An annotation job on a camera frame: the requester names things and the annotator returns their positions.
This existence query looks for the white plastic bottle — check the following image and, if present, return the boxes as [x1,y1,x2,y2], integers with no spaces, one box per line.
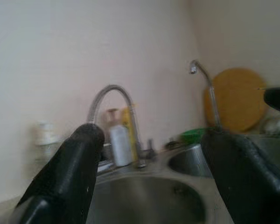
[109,124,132,167]

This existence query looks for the white jar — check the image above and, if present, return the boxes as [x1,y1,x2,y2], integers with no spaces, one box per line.
[34,120,60,162]

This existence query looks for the yellow bottle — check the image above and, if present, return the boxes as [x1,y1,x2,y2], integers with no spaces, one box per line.
[121,105,139,162]

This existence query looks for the beige pump dispenser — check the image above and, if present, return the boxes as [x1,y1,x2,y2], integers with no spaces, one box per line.
[105,108,119,128]

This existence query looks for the black pan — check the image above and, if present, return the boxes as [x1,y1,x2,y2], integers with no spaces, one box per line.
[263,87,280,114]

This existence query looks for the round wooden cutting board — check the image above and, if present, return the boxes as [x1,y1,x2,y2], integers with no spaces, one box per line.
[203,67,268,134]

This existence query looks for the stainless steel double sink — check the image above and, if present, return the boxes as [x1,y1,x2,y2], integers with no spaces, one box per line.
[87,135,280,224]

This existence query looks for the thin chrome faucet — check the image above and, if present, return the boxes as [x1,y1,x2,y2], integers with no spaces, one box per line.
[189,59,223,132]

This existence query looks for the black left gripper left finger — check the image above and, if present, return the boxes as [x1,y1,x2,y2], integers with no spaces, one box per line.
[13,123,106,224]

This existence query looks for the green plastic basin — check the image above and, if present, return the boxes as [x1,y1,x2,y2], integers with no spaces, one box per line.
[178,127,215,144]

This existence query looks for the flexible steel gooseneck faucet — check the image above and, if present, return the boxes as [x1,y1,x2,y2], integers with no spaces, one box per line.
[87,84,148,169]

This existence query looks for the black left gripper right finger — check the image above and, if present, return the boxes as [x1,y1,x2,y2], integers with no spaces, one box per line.
[200,132,280,224]

